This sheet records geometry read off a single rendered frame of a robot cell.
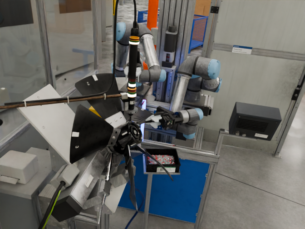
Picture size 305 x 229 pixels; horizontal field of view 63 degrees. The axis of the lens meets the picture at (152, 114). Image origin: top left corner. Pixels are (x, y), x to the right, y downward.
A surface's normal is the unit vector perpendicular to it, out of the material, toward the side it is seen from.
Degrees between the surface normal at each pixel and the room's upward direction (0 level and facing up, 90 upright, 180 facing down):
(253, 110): 15
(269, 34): 89
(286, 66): 90
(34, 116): 50
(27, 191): 0
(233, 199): 0
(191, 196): 90
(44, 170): 0
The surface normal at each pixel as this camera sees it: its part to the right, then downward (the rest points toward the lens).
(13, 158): 0.08, -0.87
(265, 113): 0.03, -0.73
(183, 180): -0.19, 0.46
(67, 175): 0.80, -0.44
